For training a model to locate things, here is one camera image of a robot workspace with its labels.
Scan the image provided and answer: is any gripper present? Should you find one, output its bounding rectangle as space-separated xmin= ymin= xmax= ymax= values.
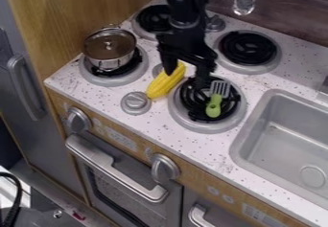
xmin=154 ymin=19 xmax=220 ymax=91

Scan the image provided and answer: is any green fork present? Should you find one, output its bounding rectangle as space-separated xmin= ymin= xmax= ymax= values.
xmin=204 ymin=79 xmax=234 ymax=119

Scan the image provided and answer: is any yellow toy corn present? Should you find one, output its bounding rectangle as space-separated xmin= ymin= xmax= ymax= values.
xmin=144 ymin=61 xmax=188 ymax=101

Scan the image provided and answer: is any toy stove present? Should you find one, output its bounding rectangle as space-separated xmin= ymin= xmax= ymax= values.
xmin=77 ymin=4 xmax=284 ymax=135

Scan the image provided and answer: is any silver pot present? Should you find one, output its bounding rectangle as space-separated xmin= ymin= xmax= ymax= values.
xmin=82 ymin=23 xmax=139 ymax=73

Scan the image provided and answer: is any silver pot lid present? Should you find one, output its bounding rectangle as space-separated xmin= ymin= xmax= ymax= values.
xmin=82 ymin=27 xmax=137 ymax=61

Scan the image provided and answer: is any toy sink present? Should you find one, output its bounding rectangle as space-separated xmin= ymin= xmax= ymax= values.
xmin=227 ymin=88 xmax=328 ymax=210

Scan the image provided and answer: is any grey toy refrigerator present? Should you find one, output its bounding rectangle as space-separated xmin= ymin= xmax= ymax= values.
xmin=0 ymin=0 xmax=87 ymax=200

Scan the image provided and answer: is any black cable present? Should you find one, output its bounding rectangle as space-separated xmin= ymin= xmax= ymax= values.
xmin=0 ymin=171 xmax=24 ymax=227

